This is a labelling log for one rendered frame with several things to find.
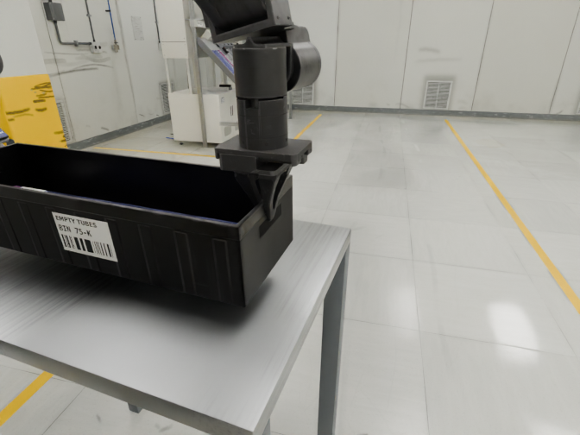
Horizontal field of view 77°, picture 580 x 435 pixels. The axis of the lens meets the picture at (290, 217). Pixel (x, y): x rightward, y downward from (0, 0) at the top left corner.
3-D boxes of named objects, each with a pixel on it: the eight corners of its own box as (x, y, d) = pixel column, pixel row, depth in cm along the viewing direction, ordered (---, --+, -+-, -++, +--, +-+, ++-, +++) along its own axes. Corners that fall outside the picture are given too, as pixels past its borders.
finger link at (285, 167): (248, 204, 52) (242, 138, 48) (295, 211, 50) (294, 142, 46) (224, 225, 46) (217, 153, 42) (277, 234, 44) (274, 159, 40)
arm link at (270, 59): (219, 37, 37) (267, 36, 35) (256, 35, 43) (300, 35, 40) (226, 107, 40) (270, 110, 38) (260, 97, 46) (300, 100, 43)
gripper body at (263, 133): (239, 148, 48) (234, 89, 45) (312, 154, 45) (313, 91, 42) (213, 163, 43) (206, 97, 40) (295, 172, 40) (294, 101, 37)
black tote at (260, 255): (-58, 233, 62) (-89, 170, 57) (36, 194, 77) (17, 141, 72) (245, 308, 44) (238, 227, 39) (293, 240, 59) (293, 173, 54)
